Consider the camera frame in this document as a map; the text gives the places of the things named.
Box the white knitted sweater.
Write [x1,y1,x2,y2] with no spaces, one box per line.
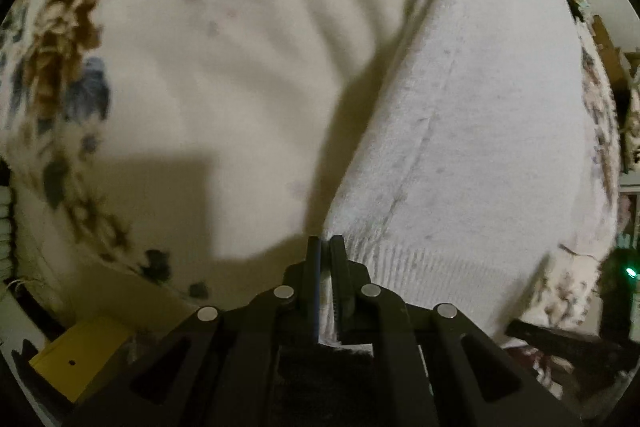
[320,0,619,349]

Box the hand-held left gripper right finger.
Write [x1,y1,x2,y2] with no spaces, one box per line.
[329,235,584,427]

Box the floral bedsheet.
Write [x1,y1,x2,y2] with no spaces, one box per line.
[0,0,632,404]

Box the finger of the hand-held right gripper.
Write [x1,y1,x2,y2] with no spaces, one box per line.
[504,319,640,382]

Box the white radiator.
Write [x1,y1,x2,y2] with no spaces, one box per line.
[0,183,15,281]

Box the yellow box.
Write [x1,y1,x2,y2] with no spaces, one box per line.
[28,316,134,404]

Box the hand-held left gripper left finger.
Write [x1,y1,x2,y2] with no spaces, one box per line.
[65,235,323,427]

